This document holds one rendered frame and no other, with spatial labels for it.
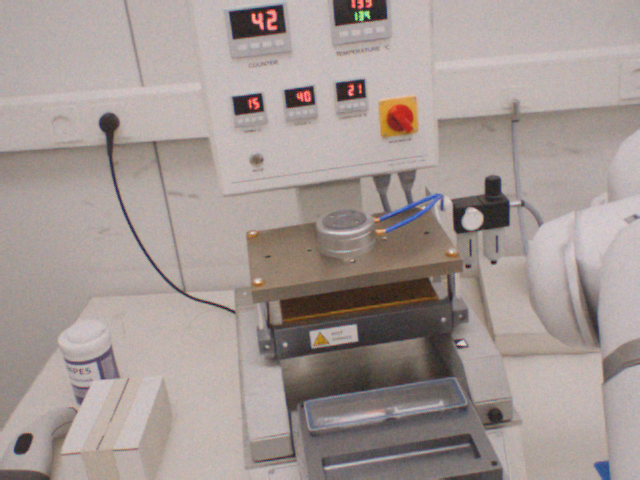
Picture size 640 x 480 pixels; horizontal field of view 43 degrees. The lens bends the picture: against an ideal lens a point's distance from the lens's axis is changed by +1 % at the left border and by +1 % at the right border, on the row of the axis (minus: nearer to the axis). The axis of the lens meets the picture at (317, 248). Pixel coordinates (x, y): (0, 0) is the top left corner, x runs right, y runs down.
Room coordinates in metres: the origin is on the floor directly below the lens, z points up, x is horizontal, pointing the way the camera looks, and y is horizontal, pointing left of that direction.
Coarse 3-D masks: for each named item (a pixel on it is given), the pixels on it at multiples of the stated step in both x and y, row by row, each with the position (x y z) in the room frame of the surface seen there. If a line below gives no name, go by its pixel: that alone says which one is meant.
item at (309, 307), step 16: (368, 288) 0.94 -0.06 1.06; (384, 288) 0.93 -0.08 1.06; (400, 288) 0.93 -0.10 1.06; (416, 288) 0.92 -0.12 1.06; (432, 288) 0.92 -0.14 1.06; (288, 304) 0.92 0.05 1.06; (304, 304) 0.92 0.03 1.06; (320, 304) 0.91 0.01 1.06; (336, 304) 0.91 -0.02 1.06; (352, 304) 0.90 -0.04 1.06; (368, 304) 0.90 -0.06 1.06; (384, 304) 0.89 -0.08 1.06; (400, 304) 0.89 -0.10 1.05; (288, 320) 0.88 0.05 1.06; (304, 320) 0.89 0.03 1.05
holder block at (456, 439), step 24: (336, 432) 0.73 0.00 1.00; (360, 432) 0.72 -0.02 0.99; (384, 432) 0.72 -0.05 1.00; (408, 432) 0.71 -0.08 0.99; (432, 432) 0.71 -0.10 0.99; (456, 432) 0.71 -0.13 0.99; (480, 432) 0.70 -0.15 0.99; (312, 456) 0.69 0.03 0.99; (336, 456) 0.69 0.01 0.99; (360, 456) 0.69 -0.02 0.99; (384, 456) 0.69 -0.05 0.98; (408, 456) 0.69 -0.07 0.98; (432, 456) 0.69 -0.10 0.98; (456, 456) 0.68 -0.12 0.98; (480, 456) 0.67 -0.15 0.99
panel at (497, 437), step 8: (488, 432) 0.79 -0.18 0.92; (496, 432) 0.79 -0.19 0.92; (504, 432) 0.79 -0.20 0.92; (496, 440) 0.78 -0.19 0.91; (504, 440) 0.78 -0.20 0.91; (496, 448) 0.78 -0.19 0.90; (504, 448) 0.78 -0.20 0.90; (504, 456) 0.77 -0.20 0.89; (280, 464) 0.77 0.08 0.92; (288, 464) 0.77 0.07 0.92; (296, 464) 0.77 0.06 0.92; (504, 464) 0.77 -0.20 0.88; (272, 472) 0.76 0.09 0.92; (280, 472) 0.76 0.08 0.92; (288, 472) 0.76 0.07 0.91; (296, 472) 0.76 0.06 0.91
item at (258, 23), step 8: (272, 8) 1.09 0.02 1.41; (240, 16) 1.09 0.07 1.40; (248, 16) 1.09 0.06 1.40; (256, 16) 1.09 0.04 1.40; (264, 16) 1.09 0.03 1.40; (272, 16) 1.09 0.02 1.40; (240, 24) 1.09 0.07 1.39; (248, 24) 1.09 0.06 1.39; (256, 24) 1.09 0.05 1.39; (264, 24) 1.09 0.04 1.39; (272, 24) 1.09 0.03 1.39; (240, 32) 1.09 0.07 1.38; (248, 32) 1.09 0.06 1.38; (256, 32) 1.09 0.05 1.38; (264, 32) 1.09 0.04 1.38
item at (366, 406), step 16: (416, 384) 0.79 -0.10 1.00; (432, 384) 0.79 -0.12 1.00; (448, 384) 0.78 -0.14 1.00; (320, 400) 0.78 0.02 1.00; (336, 400) 0.78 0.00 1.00; (352, 400) 0.77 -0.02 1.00; (368, 400) 0.77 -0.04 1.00; (384, 400) 0.76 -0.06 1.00; (400, 400) 0.76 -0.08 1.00; (416, 400) 0.76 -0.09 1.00; (432, 400) 0.75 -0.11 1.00; (448, 400) 0.75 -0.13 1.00; (464, 400) 0.75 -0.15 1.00; (320, 416) 0.75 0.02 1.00; (336, 416) 0.75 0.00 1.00; (352, 416) 0.74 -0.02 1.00; (368, 416) 0.74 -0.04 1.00; (384, 416) 0.74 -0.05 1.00
